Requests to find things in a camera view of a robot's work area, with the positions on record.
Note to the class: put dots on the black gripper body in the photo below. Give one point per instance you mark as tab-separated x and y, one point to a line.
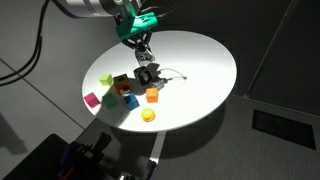
140	41

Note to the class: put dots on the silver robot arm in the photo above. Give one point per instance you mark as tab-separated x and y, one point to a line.
90	7

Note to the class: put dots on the small lime cube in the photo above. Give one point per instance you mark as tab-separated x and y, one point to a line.
106	79

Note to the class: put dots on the small orange cube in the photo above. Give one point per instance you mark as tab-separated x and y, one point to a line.
152	95

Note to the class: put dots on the small blue cube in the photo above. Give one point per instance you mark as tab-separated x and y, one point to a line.
131	102

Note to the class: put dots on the small green cube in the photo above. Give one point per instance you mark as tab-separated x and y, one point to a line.
110	100

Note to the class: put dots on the yellow ball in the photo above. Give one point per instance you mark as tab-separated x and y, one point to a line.
148	115

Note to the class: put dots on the small magenta cube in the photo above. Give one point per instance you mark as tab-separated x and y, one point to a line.
92	100

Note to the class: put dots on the white table foot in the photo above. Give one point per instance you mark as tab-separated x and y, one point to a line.
158	146

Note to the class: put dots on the black clamp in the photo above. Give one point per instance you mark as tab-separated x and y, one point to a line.
100	144

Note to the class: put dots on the purple orange clamp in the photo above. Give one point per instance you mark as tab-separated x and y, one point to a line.
66	161

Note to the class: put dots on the black equipment case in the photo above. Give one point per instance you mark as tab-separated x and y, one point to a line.
36	163

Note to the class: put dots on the dark floor vent panel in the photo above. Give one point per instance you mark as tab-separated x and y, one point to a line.
283	128

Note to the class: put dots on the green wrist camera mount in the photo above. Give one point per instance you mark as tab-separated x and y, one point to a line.
136	26

